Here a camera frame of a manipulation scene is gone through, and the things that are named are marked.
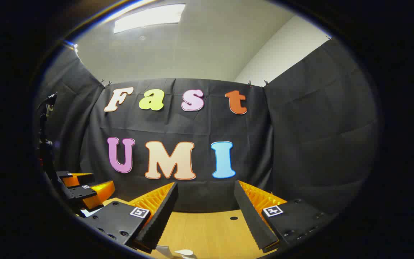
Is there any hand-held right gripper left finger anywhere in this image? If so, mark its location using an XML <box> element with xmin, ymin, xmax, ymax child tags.
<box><xmin>81</xmin><ymin>182</ymin><xmax>179</xmax><ymax>254</ymax></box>

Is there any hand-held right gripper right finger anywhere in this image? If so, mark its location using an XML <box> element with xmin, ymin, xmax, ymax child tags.
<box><xmin>234</xmin><ymin>180</ymin><xmax>337</xmax><ymax>252</ymax></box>

